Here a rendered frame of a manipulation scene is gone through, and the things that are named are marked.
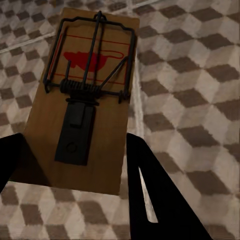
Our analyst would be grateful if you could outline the mousetrap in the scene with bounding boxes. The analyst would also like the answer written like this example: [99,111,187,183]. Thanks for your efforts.
[9,7,140,196]

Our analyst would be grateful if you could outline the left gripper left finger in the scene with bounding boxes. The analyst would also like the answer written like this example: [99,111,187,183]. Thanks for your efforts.
[0,133,23,193]

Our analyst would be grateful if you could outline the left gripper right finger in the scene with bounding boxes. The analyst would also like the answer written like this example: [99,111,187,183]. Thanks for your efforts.
[126,133,213,240]

